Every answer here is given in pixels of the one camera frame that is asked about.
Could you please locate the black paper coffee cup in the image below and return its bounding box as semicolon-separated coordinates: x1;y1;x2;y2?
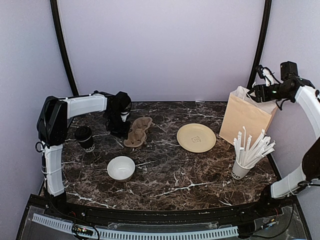
74;126;95;153

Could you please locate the white wrapped straw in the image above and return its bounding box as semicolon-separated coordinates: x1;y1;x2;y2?
233;135;245;167
237;126;247;166
247;136;276;168
243;135;252;167
244;129;265;167

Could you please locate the black plastic cup lid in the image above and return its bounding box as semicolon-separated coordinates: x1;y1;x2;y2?
74;126;92;142

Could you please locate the brown cardboard cup carrier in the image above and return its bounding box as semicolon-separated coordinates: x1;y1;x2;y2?
123;117;153;148

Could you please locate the left black frame post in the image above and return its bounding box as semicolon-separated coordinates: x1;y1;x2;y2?
50;0;79;96

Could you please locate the small green circuit board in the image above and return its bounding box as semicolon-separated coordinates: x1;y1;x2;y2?
71;224;93;236

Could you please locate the white paper cup holder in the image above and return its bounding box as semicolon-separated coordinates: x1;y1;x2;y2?
231;160;252;180

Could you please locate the black front rail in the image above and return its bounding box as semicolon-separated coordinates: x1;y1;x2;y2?
27;194;295;226

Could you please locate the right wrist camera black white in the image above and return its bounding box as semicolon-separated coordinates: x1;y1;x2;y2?
255;65;275;87

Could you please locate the white ceramic bowl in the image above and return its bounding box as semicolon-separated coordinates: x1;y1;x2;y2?
107;156;136;182

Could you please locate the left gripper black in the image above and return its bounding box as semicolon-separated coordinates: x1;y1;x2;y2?
105;110;132;140

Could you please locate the white slotted cable duct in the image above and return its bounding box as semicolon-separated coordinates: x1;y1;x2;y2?
31;213;239;240

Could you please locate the beige round plate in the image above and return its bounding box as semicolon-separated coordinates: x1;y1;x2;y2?
176;123;217;153

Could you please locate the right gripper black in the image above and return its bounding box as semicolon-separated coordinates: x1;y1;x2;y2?
247;83;292;103

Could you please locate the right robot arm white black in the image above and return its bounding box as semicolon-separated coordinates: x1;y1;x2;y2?
248;61;320;217

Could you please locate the right black frame post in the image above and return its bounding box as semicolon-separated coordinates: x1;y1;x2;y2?
246;0;272;89

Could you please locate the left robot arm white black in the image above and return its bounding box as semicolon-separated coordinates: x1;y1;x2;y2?
35;91;132;197

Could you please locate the black frame post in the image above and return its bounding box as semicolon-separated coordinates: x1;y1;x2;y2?
246;0;272;89
50;0;79;96

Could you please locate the brown paper bag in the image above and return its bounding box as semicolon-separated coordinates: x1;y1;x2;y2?
219;86;278;144

